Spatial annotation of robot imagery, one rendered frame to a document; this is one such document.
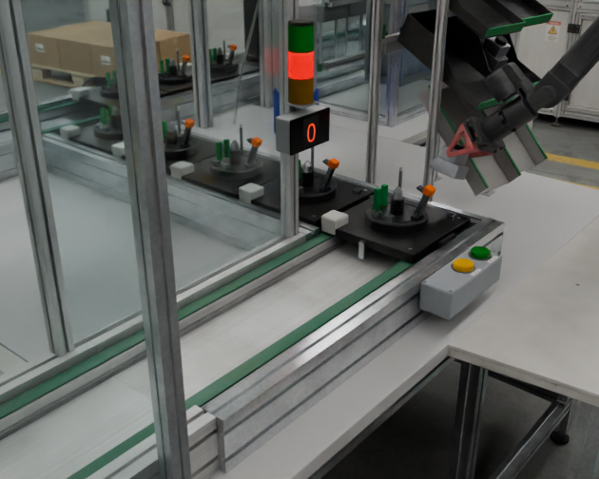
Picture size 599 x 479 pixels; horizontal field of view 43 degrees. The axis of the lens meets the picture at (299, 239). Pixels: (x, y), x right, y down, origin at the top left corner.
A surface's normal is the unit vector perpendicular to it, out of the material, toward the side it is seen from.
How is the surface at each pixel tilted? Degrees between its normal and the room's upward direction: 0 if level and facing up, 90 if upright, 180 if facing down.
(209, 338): 0
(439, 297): 90
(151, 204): 90
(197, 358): 0
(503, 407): 0
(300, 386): 90
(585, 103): 90
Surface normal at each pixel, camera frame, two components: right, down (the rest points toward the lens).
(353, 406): 0.00, -0.90
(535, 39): -0.55, 0.36
